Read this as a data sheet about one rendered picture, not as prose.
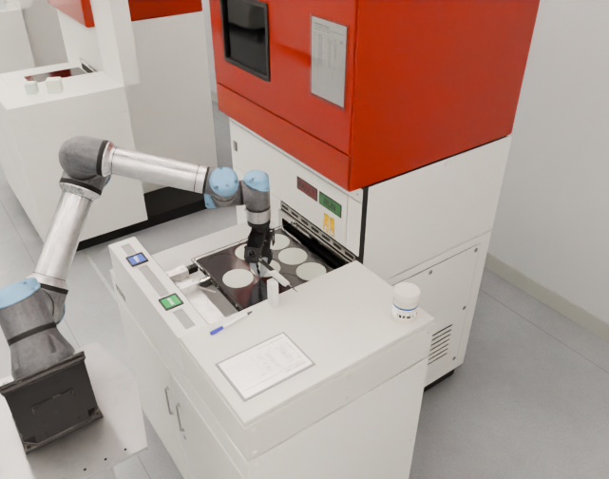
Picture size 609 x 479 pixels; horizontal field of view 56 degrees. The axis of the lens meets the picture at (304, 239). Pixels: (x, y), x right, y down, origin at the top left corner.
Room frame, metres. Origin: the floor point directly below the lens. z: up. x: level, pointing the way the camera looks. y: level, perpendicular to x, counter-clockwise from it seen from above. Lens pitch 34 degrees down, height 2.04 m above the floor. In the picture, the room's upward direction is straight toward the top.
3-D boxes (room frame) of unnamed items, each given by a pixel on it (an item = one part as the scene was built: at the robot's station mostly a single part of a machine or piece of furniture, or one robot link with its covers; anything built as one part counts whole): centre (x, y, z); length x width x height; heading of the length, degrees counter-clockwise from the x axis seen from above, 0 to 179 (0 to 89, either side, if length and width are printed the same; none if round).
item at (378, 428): (1.43, 0.17, 0.41); 0.97 x 0.64 x 0.82; 35
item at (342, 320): (1.18, -0.02, 0.89); 0.62 x 0.35 x 0.14; 125
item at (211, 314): (1.38, 0.33, 0.87); 0.36 x 0.08 x 0.03; 35
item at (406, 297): (1.23, -0.28, 1.01); 0.07 x 0.07 x 0.10
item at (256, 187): (1.50, 0.14, 1.22); 0.09 x 0.08 x 0.11; 102
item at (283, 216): (1.69, -0.04, 0.89); 0.44 x 0.02 x 0.10; 35
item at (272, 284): (1.29, 0.07, 1.03); 0.06 x 0.04 x 0.13; 125
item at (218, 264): (1.55, 0.13, 0.90); 0.34 x 0.34 x 0.01; 35
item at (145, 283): (1.40, 0.46, 0.89); 0.55 x 0.09 x 0.14; 35
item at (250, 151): (1.84, 0.06, 1.02); 0.82 x 0.03 x 0.40; 35
